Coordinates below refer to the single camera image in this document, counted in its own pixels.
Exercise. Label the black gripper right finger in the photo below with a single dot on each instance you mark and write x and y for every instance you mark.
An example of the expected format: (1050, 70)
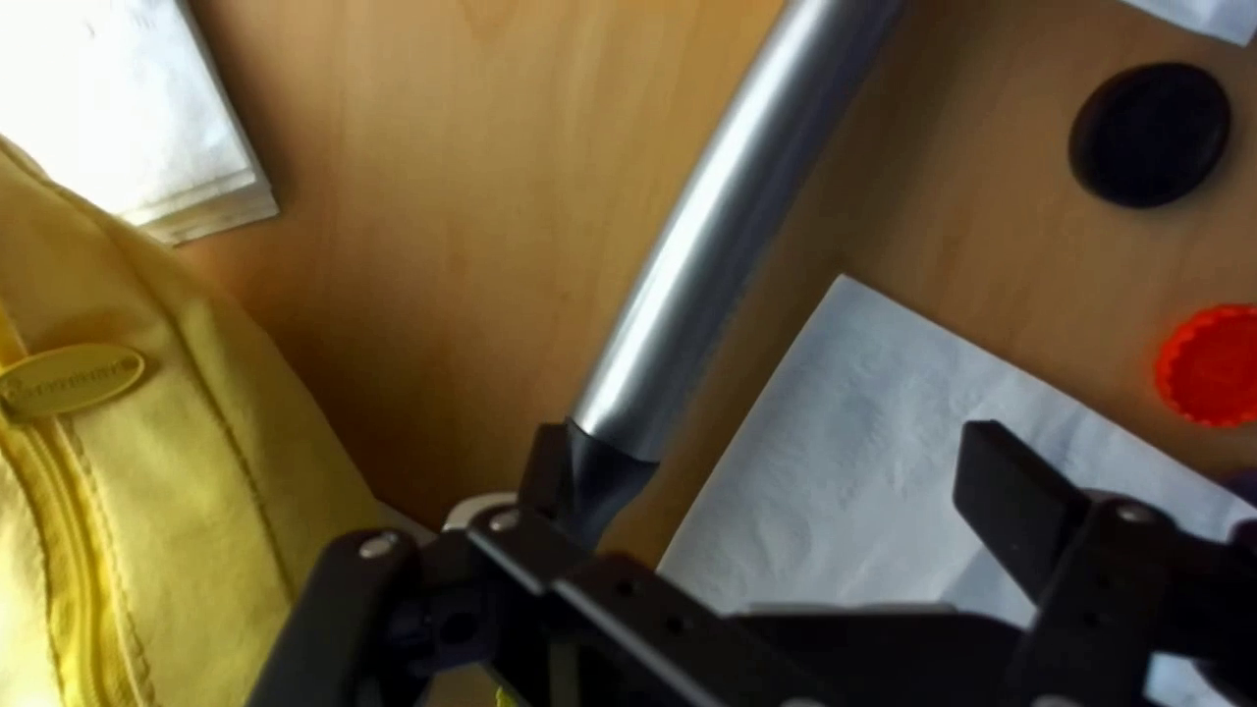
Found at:
(1112, 581)

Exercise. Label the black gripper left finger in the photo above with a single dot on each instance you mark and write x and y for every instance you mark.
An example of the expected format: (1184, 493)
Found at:
(520, 594)

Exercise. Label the white napkin near spatula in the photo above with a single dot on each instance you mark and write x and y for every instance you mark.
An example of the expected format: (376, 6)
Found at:
(839, 489)

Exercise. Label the red game disc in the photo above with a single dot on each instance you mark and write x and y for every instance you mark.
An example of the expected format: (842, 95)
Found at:
(1209, 366)

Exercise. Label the yellow pouch bag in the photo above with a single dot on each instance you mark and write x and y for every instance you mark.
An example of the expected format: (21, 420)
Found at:
(166, 484)

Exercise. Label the dark game disc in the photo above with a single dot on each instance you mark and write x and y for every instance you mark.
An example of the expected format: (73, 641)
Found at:
(1152, 133)

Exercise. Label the crumpled white cloth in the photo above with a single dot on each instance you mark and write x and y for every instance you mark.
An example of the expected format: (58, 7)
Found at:
(1230, 19)

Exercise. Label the white napkin near cup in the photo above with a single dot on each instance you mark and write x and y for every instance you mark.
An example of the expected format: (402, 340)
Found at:
(123, 103)

